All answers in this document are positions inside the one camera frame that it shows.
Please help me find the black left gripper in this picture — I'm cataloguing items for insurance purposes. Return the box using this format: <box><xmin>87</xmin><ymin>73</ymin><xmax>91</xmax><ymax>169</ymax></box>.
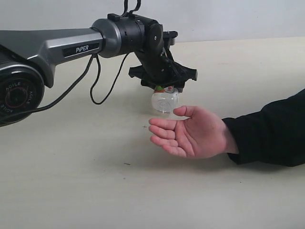
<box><xmin>129</xmin><ymin>52</ymin><xmax>198</xmax><ymax>93</ymax></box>

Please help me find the black sleeved forearm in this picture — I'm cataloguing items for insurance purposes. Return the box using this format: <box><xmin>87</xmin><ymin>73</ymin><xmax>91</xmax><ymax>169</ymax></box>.
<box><xmin>223</xmin><ymin>90</ymin><xmax>305</xmax><ymax>167</ymax></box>

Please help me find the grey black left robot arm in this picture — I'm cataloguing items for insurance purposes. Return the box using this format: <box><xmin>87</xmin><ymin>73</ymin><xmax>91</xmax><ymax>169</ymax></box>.
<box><xmin>0</xmin><ymin>12</ymin><xmax>197</xmax><ymax>126</ymax></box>

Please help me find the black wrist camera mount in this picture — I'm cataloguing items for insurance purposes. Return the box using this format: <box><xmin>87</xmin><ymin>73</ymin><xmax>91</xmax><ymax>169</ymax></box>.
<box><xmin>163</xmin><ymin>31</ymin><xmax>178</xmax><ymax>47</ymax></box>

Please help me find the person's open hand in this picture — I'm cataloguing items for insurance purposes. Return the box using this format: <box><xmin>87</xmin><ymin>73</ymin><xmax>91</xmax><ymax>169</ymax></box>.
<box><xmin>149</xmin><ymin>106</ymin><xmax>239</xmax><ymax>159</ymax></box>

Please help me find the floral label clear bottle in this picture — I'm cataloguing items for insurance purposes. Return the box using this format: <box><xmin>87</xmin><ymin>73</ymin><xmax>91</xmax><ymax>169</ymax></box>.
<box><xmin>151</xmin><ymin>86</ymin><xmax>179</xmax><ymax>113</ymax></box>

